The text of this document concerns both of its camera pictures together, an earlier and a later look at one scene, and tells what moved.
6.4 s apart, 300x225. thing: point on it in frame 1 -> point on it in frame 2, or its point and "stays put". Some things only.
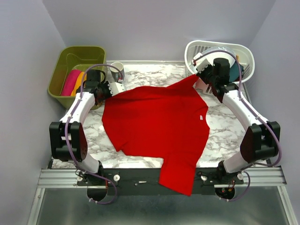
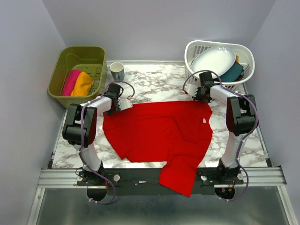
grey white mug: x=115 y=72 stays put
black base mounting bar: x=149 y=181 stays put
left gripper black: x=106 y=85 -> x=118 y=108
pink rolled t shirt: x=70 y=82 stays put
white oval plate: x=211 y=56 stays put
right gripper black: x=200 y=75 -> x=197 y=98
